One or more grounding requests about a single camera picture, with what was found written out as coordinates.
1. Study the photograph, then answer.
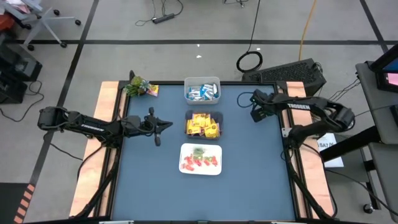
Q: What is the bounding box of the grey office chair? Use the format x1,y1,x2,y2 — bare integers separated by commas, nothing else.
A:
0,0,82,52

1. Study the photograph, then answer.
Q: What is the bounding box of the black equipment crate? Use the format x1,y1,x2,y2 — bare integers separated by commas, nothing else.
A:
0,32,44,105

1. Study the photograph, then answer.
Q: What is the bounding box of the black orange striped mat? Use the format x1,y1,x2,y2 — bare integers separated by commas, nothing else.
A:
0,182,37,224

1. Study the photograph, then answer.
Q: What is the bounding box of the white paper sheet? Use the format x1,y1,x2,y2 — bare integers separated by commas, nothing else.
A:
316,133,345,169

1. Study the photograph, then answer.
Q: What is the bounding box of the black monitor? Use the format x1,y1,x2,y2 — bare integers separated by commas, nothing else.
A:
369,43,398,93

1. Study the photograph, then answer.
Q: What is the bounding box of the black cable bundle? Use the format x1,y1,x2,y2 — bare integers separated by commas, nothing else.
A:
323,62,363,103

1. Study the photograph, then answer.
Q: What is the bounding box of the white plastic bin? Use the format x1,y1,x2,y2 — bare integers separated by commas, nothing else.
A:
178,142,223,176

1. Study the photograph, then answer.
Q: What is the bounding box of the black power strip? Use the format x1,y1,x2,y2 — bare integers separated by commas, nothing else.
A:
152,12,176,25

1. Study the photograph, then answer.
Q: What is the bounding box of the black floor cable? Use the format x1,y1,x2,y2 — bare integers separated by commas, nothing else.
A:
323,167,398,217
0,80,45,123

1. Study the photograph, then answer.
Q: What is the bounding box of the grey workstation desk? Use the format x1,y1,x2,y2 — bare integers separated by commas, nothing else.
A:
320,61,398,223

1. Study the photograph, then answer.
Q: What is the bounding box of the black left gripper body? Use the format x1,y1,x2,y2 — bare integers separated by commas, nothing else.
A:
124,107,162,147

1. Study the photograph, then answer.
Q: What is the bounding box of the orange black machine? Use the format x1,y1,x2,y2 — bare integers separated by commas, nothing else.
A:
0,14,16,32

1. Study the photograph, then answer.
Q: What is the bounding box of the black computer case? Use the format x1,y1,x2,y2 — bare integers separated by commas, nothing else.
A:
241,58,328,101

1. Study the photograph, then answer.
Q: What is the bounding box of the dark grey translucent bin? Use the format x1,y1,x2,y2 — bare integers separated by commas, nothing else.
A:
184,109,224,140

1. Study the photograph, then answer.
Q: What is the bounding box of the artificial plant black pot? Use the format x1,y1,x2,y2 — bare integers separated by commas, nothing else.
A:
123,70,152,98

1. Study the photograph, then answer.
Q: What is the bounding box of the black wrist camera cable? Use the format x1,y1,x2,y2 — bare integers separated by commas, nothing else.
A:
236,91,256,109

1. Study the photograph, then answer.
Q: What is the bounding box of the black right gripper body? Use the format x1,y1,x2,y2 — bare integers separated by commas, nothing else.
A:
250,89,280,123

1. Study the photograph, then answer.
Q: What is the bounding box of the light grey plastic bin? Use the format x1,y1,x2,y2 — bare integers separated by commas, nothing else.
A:
183,76,221,105

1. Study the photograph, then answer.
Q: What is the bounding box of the wooden side board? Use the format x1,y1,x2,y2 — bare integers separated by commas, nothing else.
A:
281,81,335,218
68,81,127,218

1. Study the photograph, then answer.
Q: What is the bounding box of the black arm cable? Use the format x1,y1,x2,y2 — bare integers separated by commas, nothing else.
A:
49,141,106,183

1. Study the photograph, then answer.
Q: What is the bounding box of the yellow cable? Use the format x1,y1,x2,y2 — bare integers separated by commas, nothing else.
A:
298,0,319,62

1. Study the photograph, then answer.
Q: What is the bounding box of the black power strip cable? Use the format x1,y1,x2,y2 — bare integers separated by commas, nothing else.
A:
134,0,184,27

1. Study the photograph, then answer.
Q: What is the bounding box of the coiled black cable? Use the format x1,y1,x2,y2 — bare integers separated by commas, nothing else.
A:
235,0,264,74

